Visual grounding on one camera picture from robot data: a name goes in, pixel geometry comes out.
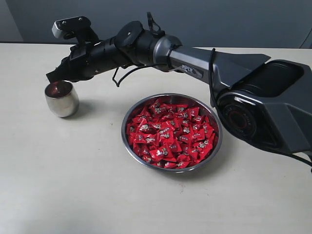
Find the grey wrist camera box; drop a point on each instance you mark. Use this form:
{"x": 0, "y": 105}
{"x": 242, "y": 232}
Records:
{"x": 78, "y": 28}

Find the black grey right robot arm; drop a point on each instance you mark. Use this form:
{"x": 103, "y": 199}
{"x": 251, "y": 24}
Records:
{"x": 264, "y": 102}

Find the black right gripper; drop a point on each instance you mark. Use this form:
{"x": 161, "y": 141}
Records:
{"x": 84, "y": 62}

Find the pile of red wrapped candies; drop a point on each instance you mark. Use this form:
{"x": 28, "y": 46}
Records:
{"x": 171, "y": 136}

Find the stainless steel cup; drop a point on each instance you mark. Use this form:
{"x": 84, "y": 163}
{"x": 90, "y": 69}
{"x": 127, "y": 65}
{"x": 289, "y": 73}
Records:
{"x": 65, "y": 106}

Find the round steel bowl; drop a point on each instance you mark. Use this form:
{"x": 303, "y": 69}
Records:
{"x": 172, "y": 98}

